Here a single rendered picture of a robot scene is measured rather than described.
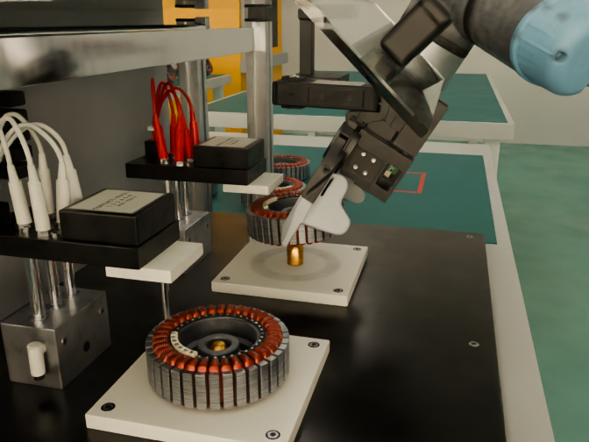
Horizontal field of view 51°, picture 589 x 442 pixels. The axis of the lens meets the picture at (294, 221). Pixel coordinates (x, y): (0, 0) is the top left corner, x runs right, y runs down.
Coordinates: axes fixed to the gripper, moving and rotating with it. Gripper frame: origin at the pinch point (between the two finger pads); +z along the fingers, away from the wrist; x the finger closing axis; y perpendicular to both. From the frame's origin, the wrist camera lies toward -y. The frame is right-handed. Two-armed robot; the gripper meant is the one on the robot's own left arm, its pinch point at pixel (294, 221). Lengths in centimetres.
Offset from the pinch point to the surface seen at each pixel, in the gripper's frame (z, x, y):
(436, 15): -26.7, -32.0, 2.4
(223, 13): 43, 323, -126
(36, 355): 9.0, -28.9, -9.9
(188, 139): -1.7, -0.8, -15.0
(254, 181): -2.0, -1.6, -6.0
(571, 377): 43, 117, 92
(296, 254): 3.0, -0.8, 2.3
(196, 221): 6.9, -0.1, -9.9
